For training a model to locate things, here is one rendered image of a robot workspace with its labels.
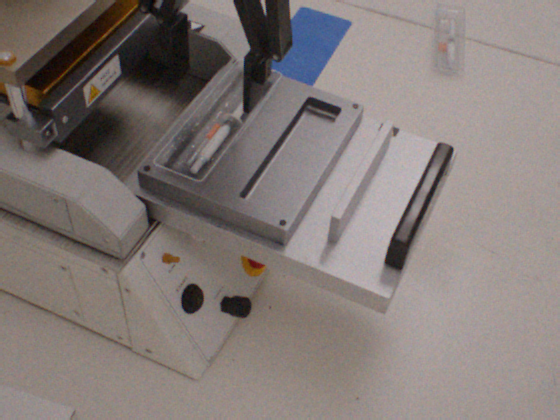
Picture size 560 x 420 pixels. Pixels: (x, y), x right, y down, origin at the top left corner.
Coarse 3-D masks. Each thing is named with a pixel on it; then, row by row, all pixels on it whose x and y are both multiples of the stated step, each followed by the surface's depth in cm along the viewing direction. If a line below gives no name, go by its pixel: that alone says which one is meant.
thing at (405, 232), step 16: (448, 144) 80; (432, 160) 78; (448, 160) 79; (432, 176) 77; (416, 192) 75; (432, 192) 76; (416, 208) 74; (400, 224) 73; (416, 224) 73; (400, 240) 71; (400, 256) 72
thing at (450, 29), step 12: (444, 12) 136; (456, 12) 136; (444, 24) 133; (456, 24) 134; (444, 36) 131; (456, 36) 132; (444, 48) 129; (456, 48) 129; (432, 60) 127; (444, 60) 127; (456, 60) 127
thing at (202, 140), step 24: (240, 72) 85; (216, 96) 82; (240, 96) 83; (264, 96) 83; (192, 120) 80; (216, 120) 80; (240, 120) 80; (168, 144) 77; (192, 144) 77; (216, 144) 78; (168, 168) 75; (192, 168) 75
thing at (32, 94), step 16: (128, 0) 83; (112, 16) 81; (128, 16) 81; (96, 32) 79; (112, 32) 80; (64, 48) 77; (80, 48) 77; (96, 48) 78; (48, 64) 75; (64, 64) 75; (80, 64) 76; (32, 80) 73; (48, 80) 73; (0, 96) 76; (32, 96) 74
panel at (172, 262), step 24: (168, 240) 82; (144, 264) 79; (168, 264) 82; (192, 264) 85; (216, 264) 89; (240, 264) 93; (168, 288) 82; (216, 288) 89; (240, 288) 93; (192, 312) 85; (216, 312) 90; (192, 336) 86; (216, 336) 90
